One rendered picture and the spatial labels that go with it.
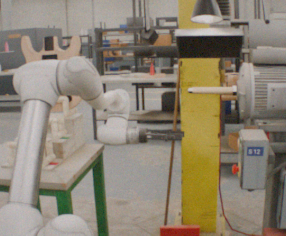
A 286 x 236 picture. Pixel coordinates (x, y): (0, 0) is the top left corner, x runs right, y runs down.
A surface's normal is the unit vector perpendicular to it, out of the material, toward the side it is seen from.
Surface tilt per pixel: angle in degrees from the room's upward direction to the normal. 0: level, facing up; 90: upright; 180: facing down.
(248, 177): 90
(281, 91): 90
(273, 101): 90
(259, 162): 90
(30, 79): 61
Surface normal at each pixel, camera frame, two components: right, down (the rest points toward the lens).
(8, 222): -0.11, -0.43
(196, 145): -0.18, 0.22
